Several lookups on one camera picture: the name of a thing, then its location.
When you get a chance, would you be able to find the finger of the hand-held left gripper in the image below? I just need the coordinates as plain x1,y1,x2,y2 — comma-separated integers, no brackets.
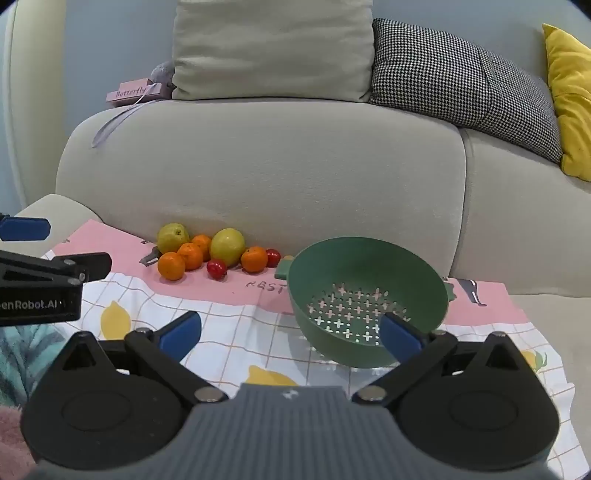
0,251,113,289
0,213,52,242

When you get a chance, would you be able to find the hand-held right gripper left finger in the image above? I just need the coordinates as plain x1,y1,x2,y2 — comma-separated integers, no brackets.
62,310,229,405

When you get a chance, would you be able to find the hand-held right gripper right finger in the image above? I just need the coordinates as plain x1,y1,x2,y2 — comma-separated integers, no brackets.
351,311,529,407

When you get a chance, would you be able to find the green colander bowl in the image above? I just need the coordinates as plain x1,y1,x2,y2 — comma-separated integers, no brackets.
276,237,458,369

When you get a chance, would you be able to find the yellow-green pear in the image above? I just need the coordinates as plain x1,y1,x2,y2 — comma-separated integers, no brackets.
209,228,246,267
157,223,190,254

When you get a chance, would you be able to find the teal striped cloth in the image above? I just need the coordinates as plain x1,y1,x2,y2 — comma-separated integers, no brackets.
0,323,66,409

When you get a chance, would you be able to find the pink checked printed cloth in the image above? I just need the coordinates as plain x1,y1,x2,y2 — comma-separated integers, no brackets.
39,219,578,479

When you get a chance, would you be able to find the lilac ribbon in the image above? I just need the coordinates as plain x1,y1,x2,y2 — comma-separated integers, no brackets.
91,83,158,148

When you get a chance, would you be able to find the pink fluffy rug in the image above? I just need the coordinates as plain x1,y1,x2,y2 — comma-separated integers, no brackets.
0,406,38,476

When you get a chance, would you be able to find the pink box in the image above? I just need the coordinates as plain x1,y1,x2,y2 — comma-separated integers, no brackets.
106,82,174,110

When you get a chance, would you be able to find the beige sofa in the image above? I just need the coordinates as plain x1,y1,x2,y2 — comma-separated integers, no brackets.
0,0,591,480

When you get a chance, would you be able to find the grey plush toy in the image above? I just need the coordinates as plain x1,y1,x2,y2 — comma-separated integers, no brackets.
150,61,175,88

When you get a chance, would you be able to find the houndstooth cushion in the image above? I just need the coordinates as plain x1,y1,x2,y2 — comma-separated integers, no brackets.
369,18,564,164

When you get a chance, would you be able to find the yellow cushion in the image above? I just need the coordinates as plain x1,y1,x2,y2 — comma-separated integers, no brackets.
542,23,591,182

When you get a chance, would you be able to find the beige cushion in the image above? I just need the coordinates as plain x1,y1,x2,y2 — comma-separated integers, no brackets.
172,0,375,103

